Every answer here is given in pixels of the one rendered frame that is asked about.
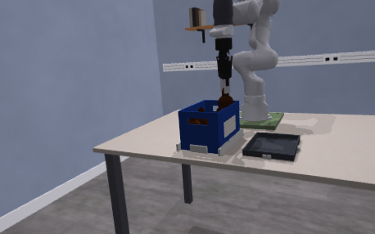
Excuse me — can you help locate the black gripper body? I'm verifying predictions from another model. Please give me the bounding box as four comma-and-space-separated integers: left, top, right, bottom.
215, 38, 233, 62

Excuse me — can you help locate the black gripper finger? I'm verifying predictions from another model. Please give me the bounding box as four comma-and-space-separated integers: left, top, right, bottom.
216, 55, 224, 92
221, 52, 233, 94

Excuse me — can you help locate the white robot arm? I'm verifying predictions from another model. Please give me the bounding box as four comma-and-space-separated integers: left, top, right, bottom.
210, 0, 280, 121

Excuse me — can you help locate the brown glass bottle with blue label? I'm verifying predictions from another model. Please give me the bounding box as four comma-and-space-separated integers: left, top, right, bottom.
218, 89, 233, 109

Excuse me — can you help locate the blue plastic crate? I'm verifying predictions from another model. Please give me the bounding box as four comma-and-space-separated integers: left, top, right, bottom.
178, 100, 240, 154

